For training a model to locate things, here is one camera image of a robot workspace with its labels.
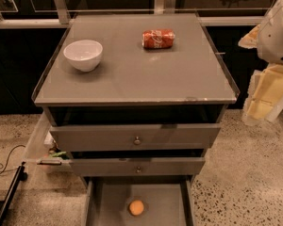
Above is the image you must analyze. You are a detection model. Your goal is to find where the black cable on floor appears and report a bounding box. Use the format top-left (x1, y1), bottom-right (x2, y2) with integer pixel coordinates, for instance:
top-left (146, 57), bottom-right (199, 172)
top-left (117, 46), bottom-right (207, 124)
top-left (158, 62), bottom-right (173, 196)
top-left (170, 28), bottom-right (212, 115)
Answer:
top-left (0, 144), bottom-right (26, 176)

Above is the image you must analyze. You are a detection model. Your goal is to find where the orange fruit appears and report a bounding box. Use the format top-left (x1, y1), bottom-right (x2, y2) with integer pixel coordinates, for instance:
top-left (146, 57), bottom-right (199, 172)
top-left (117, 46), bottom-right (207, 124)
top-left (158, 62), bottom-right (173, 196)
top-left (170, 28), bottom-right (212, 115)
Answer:
top-left (129, 200), bottom-right (144, 216)

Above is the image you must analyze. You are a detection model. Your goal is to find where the grey top drawer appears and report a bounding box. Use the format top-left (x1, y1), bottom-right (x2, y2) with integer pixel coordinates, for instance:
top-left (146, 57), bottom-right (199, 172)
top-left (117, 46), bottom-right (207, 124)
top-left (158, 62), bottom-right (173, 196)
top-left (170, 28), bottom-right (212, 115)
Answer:
top-left (50, 123), bottom-right (220, 152)

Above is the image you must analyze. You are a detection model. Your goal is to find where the red soda can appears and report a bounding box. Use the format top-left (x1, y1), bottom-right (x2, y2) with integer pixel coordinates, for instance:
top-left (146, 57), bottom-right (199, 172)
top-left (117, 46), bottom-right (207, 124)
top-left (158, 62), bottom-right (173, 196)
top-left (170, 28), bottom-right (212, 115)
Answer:
top-left (141, 29), bottom-right (175, 49)

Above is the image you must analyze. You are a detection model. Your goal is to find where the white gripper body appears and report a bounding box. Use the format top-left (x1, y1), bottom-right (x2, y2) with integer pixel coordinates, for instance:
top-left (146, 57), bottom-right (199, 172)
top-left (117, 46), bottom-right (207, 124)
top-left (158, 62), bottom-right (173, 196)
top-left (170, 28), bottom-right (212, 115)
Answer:
top-left (257, 0), bottom-right (283, 64)

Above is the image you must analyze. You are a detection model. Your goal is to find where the grey drawer cabinet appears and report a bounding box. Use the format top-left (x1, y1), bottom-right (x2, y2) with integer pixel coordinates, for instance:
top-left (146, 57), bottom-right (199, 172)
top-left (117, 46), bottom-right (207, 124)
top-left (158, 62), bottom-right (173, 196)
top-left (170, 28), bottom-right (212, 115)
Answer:
top-left (31, 12), bottom-right (241, 226)

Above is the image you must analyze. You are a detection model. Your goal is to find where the metal railing frame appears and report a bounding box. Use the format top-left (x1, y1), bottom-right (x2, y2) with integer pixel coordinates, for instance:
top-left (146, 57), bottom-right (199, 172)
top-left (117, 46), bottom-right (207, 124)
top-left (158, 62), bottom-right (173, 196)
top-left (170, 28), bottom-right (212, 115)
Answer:
top-left (0, 0), bottom-right (277, 28)

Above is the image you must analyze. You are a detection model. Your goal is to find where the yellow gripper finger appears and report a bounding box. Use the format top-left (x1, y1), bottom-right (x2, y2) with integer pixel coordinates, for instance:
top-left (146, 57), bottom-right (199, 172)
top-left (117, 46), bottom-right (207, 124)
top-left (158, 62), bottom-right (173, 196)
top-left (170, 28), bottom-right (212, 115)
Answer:
top-left (241, 64), bottom-right (283, 125)
top-left (238, 24), bottom-right (260, 49)

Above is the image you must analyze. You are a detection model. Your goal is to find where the black stand base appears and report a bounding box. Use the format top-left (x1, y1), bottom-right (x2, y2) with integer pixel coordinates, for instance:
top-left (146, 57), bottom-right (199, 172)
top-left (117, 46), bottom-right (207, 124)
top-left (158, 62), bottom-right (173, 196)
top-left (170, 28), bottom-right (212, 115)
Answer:
top-left (0, 162), bottom-right (27, 226)

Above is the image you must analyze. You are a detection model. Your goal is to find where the clear plastic side bin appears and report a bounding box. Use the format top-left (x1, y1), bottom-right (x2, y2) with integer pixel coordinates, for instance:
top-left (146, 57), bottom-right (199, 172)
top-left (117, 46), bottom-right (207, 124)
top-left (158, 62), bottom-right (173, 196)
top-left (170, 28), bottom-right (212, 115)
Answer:
top-left (23, 114), bottom-right (72, 173)

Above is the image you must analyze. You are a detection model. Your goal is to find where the grey middle drawer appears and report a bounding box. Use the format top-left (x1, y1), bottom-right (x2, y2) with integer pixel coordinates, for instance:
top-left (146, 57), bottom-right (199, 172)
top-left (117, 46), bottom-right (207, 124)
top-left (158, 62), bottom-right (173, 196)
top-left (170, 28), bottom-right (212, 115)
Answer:
top-left (70, 157), bottom-right (205, 177)

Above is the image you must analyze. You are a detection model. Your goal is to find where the white ceramic bowl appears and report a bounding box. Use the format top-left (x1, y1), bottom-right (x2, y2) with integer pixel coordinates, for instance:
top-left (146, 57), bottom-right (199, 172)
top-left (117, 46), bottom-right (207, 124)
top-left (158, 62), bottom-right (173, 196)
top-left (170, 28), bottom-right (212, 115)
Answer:
top-left (63, 40), bottom-right (103, 72)

